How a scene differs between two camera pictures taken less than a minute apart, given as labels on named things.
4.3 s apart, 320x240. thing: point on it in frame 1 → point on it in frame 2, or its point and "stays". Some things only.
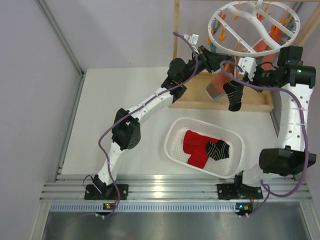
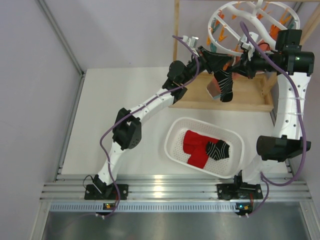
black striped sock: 218,150 stays
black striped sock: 234,91 → 225,81
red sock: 196,145 stays
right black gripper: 258,68 → 245,66
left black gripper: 211,61 stays
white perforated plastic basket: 226,167 stays
